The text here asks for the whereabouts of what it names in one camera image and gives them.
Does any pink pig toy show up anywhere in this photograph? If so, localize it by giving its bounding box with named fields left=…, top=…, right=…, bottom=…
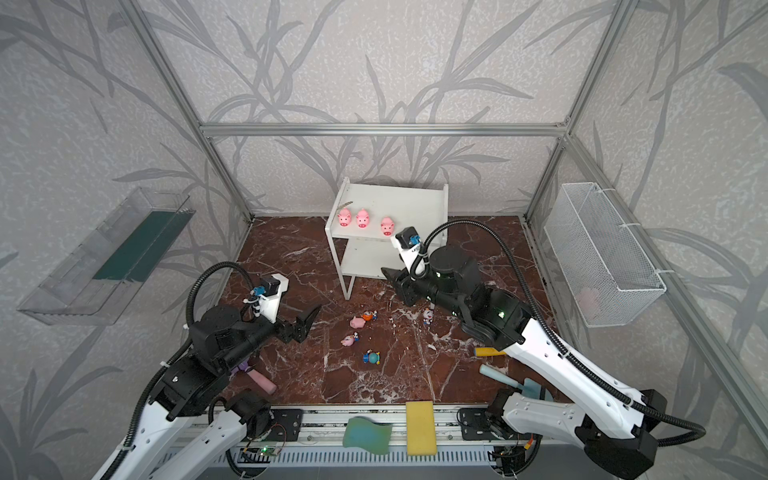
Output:
left=349, top=317, right=366, bottom=329
left=337, top=207, right=352, bottom=227
left=355, top=209, right=370, bottom=229
left=380, top=217, right=395, bottom=237

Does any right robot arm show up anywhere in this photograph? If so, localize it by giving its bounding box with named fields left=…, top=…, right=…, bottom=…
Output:
left=381, top=221, right=706, bottom=479

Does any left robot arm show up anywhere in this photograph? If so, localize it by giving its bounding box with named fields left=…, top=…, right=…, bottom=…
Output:
left=95, top=261, right=321, bottom=479

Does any white two-tier shelf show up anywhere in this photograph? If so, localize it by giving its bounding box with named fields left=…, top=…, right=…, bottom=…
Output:
left=325, top=178, right=449, bottom=300

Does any pink Doraemon figure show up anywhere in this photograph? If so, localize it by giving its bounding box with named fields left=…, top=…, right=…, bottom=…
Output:
left=341, top=333, right=359, bottom=347

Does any orange Doraemon figure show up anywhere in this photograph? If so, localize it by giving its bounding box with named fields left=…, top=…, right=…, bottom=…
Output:
left=361, top=311, right=378, bottom=322

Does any teal blue Doraemon figure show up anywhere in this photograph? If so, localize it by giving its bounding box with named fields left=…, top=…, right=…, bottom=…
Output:
left=363, top=351, right=381, bottom=365

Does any yellow toy spatula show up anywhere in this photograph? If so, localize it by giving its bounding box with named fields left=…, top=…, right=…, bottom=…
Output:
left=474, top=347, right=506, bottom=358

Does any green blue sponge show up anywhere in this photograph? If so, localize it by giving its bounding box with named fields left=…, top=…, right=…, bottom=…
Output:
left=342, top=417, right=392, bottom=455

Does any green circuit board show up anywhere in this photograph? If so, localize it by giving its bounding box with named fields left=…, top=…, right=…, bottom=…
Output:
left=241, top=445, right=283, bottom=463

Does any yellow sponge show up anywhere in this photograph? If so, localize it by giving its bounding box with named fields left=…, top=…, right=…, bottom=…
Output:
left=405, top=401, right=438, bottom=456

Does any teal toy utensil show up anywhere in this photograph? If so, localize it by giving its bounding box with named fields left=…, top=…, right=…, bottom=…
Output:
left=479, top=364, right=553, bottom=401

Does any pink object in basket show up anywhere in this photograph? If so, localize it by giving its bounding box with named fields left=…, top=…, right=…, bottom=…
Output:
left=575, top=287, right=601, bottom=322

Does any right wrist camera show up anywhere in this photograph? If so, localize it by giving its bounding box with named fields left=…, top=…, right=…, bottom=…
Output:
left=391, top=226, right=426, bottom=279

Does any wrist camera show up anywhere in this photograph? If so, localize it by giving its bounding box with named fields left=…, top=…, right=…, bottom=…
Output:
left=391, top=226, right=426, bottom=279
left=243, top=273, right=289, bottom=323

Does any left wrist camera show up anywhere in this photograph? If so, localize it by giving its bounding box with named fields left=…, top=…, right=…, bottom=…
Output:
left=243, top=273, right=289, bottom=323

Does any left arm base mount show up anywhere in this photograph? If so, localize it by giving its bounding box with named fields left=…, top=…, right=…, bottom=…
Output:
left=226, top=390, right=304, bottom=443

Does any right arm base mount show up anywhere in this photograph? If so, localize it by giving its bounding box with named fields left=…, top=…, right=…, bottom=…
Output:
left=457, top=407, right=518, bottom=441

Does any clear plastic wall bin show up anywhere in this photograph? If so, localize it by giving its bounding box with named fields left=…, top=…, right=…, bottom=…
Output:
left=18, top=187, right=196, bottom=326

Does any white wire mesh basket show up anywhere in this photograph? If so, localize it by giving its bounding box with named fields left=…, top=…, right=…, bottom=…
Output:
left=544, top=182, right=667, bottom=328

